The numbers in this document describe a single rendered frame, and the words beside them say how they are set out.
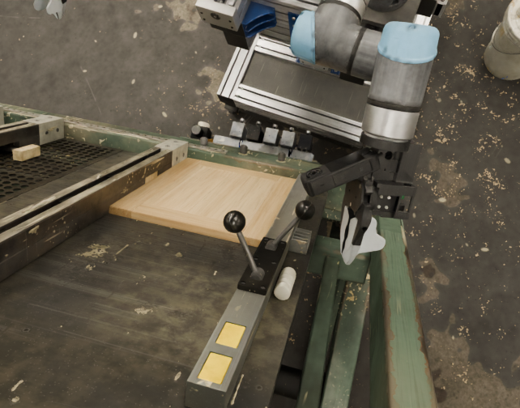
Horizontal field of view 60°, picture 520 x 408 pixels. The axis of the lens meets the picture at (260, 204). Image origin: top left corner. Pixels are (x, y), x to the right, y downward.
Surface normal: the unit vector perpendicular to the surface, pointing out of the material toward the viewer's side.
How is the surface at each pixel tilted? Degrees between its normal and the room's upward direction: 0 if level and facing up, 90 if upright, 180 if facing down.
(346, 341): 0
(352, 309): 0
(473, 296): 0
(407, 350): 60
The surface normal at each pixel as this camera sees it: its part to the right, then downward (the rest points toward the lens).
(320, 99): -0.12, -0.18
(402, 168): 0.12, 0.37
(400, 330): 0.14, -0.92
